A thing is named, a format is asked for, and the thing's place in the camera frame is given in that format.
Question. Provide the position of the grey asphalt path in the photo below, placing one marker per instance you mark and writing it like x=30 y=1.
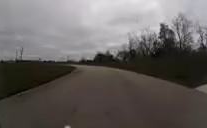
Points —
x=101 y=96

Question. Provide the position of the row of bare trees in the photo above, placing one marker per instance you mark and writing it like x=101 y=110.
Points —
x=167 y=40

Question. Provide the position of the robot's own part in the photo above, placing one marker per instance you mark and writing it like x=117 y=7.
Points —
x=67 y=126

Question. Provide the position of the dark grassy bank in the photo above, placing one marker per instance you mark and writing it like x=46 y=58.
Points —
x=177 y=71

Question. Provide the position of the distant pylon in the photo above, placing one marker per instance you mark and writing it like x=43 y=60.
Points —
x=21 y=54

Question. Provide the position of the dark grass field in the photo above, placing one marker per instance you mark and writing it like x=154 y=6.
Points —
x=21 y=76

